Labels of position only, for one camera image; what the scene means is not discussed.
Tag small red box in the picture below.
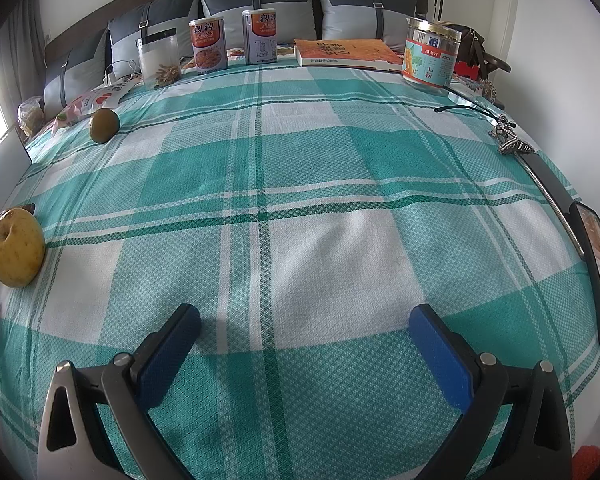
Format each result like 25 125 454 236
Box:
452 59 481 80

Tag black flat strip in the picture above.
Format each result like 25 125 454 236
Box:
517 152 588 256

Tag orange book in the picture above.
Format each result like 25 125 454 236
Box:
294 37 406 73

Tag orange labelled can right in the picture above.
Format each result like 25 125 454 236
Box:
241 8 279 65

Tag glass jar colourful label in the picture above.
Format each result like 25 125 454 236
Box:
402 16 462 92

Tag brown handbag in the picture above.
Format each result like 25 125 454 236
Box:
442 22 511 81

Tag can with orange label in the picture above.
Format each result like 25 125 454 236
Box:
189 16 228 73

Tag clear plastic bag of snacks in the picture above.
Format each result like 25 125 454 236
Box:
17 97 46 138

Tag pink snack bag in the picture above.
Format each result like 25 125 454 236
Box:
50 77 143 136

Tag teal white plaid blanket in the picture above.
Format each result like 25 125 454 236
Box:
0 60 600 480

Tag black eyeglasses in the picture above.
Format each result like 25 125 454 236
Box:
434 82 506 121

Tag brown-green round fruit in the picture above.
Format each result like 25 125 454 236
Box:
89 108 120 144

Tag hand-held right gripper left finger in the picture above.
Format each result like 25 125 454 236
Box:
37 303 202 480

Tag grey curtain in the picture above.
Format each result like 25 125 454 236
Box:
0 0 46 131

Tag yellow pear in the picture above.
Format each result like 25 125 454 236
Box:
0 207 46 288

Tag white cardboard box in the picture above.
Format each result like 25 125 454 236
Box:
0 127 33 181

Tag metal hair clip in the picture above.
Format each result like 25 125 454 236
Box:
487 114 536 156

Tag clear jar black lid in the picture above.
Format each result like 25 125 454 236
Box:
135 29 183 92

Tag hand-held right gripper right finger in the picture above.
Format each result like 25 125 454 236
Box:
409 303 573 480

